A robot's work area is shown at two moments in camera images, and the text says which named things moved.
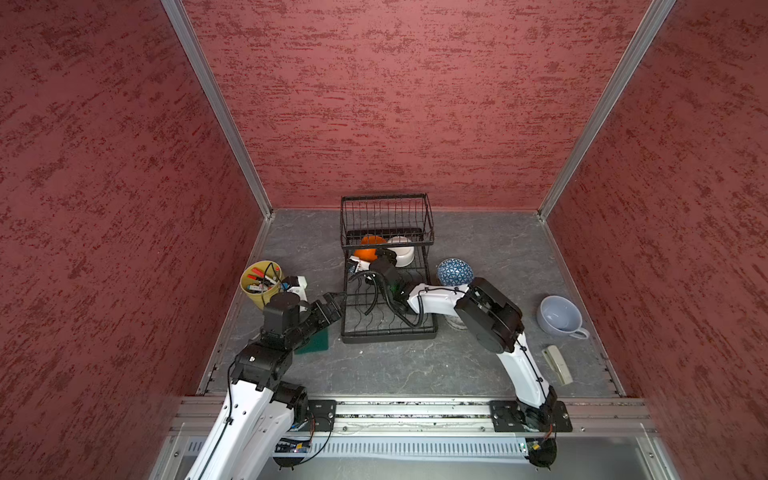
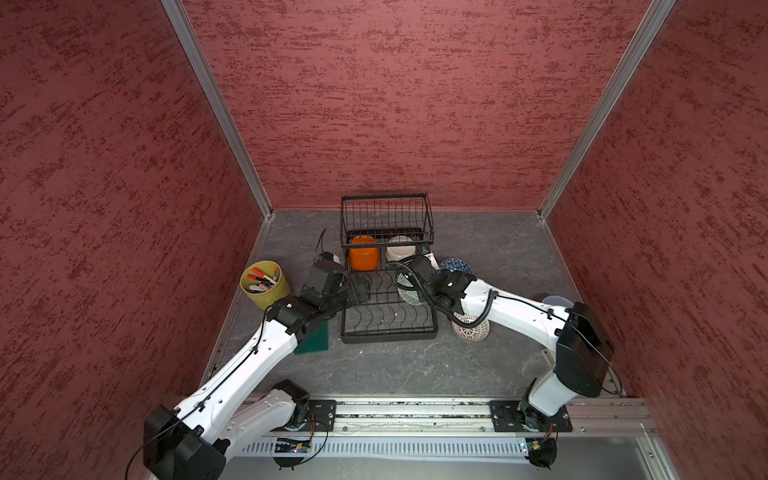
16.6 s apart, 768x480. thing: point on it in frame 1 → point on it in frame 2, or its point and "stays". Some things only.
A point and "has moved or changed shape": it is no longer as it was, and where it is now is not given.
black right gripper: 387,252 → 447,272
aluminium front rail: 430,418 stays
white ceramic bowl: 404,254 stays
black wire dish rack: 387,241 stays
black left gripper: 336,312 → 352,298
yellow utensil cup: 261,279 stays
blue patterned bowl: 455,272 stays
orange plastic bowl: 369,254 has moved or changed shape
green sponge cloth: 320,341 stays
